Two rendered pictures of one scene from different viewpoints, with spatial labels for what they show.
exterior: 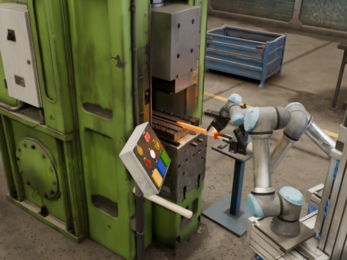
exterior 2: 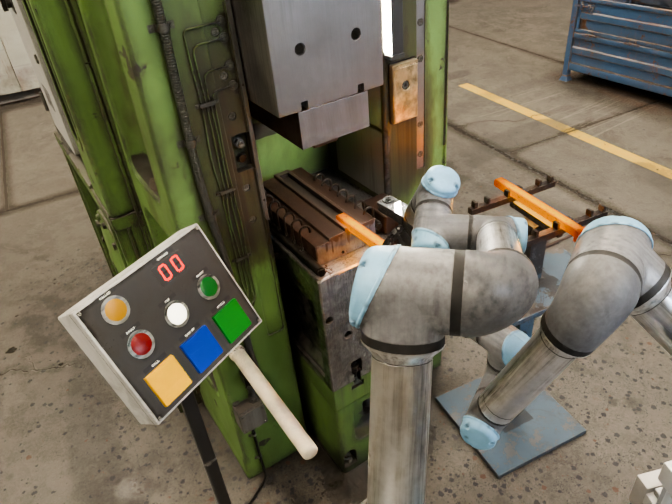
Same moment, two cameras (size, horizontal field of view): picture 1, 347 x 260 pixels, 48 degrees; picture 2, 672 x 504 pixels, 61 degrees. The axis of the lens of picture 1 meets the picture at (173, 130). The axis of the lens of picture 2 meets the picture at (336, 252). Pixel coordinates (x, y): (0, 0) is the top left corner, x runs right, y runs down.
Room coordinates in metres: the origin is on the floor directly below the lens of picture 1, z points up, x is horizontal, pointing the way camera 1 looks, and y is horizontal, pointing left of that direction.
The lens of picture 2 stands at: (1.13, -0.60, 1.87)
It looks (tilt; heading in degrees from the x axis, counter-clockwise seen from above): 36 degrees down; 25
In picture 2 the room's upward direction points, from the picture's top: 6 degrees counter-clockwise
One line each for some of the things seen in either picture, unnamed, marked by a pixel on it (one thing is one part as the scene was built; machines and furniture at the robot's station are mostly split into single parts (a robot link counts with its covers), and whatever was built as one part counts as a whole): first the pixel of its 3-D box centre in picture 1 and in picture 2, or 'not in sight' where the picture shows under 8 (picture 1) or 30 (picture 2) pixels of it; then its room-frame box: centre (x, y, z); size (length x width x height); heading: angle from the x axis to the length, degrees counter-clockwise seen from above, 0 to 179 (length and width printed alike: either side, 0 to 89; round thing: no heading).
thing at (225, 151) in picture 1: (241, 145); (526, 278); (2.65, -0.54, 0.69); 0.40 x 0.30 x 0.02; 137
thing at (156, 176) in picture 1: (156, 178); (168, 380); (1.71, 0.08, 1.01); 0.07 x 0.05 x 0.07; 170
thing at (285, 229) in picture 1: (286, 220); not in sight; (1.55, -0.59, 0.87); 0.15 x 0.15 x 0.10
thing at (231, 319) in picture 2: (164, 158); (231, 320); (1.91, 0.05, 1.01); 0.07 x 0.05 x 0.07; 170
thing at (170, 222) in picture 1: (161, 201); (340, 364); (2.51, 0.09, 0.23); 0.55 x 0.37 x 0.47; 55
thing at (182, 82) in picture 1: (158, 75); (293, 97); (2.46, 0.11, 1.32); 0.42 x 0.20 x 0.10; 55
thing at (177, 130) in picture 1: (158, 123); (308, 210); (2.46, 0.11, 0.96); 0.42 x 0.20 x 0.09; 55
